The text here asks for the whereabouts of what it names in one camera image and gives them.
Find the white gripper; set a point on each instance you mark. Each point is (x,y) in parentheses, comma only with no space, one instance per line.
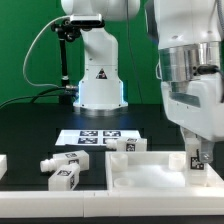
(201,112)

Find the white square table top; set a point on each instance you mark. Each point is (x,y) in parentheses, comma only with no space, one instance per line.
(145,170)

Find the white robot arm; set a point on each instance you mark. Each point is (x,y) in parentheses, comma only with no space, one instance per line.
(188,34)

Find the white U-shaped obstacle fence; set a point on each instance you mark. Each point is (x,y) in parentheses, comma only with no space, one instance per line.
(101,203)

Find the fiducial marker sheet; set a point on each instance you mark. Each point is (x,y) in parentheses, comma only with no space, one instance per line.
(92,137)

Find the black camera on stand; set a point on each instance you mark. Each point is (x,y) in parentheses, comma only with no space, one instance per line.
(68,31)

